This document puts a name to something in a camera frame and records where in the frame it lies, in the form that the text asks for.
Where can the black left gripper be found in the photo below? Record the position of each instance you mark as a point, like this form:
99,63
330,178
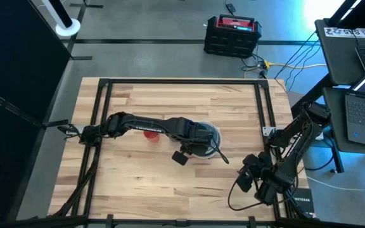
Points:
196,136

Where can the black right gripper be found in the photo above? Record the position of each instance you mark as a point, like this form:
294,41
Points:
263,176

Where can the grey-blue plastic bowl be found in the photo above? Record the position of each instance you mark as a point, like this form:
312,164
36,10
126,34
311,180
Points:
211,126

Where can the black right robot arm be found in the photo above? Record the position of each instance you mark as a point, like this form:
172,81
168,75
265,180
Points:
296,149

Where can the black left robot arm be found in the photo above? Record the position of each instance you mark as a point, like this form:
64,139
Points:
151,125

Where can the orange plastic cup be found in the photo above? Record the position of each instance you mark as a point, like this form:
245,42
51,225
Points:
151,136

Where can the black Netgear box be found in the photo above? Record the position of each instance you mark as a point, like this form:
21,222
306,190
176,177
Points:
304,201

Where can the red black power station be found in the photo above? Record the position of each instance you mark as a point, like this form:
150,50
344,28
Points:
233,41

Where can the open grey laptop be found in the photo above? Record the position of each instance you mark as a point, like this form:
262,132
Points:
364,120

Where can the black floor tape strip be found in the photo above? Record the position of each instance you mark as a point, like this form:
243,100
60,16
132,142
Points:
138,41

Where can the black desk with white label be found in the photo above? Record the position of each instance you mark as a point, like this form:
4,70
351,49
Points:
337,60

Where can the small black power adapter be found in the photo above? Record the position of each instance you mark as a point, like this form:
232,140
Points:
231,7

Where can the white printed label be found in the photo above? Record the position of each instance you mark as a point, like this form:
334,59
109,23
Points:
347,32

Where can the white round floor stand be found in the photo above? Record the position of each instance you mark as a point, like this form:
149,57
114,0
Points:
68,30

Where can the black partition panel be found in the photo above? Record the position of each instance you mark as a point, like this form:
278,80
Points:
11,79

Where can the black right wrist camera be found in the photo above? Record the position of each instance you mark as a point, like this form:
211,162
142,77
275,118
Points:
244,182

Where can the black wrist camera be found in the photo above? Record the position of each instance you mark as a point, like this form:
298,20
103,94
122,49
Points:
244,182
180,158

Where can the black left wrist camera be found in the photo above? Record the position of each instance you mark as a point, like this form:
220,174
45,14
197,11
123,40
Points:
180,158

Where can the black aluminium table frame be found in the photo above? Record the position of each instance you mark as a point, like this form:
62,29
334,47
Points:
182,81

